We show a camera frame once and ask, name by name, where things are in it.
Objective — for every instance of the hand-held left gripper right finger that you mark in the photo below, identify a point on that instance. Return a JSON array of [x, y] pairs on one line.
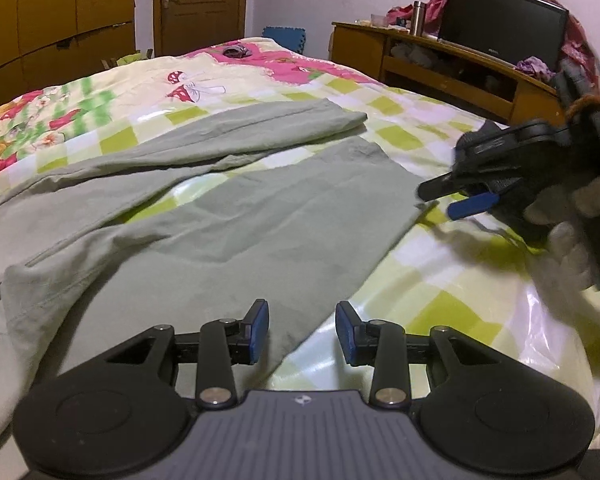
[[345, 332]]

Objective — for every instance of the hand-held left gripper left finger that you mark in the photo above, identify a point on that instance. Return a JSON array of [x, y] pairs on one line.
[[258, 332]]

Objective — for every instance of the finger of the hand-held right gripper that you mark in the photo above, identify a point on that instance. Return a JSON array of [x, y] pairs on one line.
[[472, 206], [437, 187]]

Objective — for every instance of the grey-green pants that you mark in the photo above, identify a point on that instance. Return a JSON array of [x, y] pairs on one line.
[[230, 220]]

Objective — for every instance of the person's right hand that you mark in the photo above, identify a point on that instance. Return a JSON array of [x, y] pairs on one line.
[[572, 250]]

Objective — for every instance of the checkered printed blanket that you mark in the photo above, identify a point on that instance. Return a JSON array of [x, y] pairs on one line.
[[405, 105]]

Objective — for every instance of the purple cloth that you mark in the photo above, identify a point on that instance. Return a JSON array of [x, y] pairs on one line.
[[532, 66]]

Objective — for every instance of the red cloth cover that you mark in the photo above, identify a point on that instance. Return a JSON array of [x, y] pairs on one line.
[[581, 45]]

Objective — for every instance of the pale cloth bundle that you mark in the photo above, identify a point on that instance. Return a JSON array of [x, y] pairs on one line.
[[410, 52]]

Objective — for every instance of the black television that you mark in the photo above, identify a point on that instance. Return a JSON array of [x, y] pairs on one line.
[[500, 20]]

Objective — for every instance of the wooden television cabinet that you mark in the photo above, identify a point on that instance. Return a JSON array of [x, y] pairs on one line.
[[360, 45]]

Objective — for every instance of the metal thermos bottle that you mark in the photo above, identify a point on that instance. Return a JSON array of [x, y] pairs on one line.
[[419, 17]]

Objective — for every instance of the pink bag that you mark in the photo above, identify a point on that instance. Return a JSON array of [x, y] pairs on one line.
[[399, 14]]

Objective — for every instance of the blue foam mat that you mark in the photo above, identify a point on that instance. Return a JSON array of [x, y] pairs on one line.
[[285, 37]]

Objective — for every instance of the small dark object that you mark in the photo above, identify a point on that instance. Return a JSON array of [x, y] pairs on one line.
[[236, 51]]

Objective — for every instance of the wooden door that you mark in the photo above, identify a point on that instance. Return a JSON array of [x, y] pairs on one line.
[[205, 0]]

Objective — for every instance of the yellow-green cloth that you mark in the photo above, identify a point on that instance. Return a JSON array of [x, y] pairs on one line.
[[130, 57]]

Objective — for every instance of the wooden wardrobe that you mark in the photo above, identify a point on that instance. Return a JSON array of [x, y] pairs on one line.
[[55, 10]]

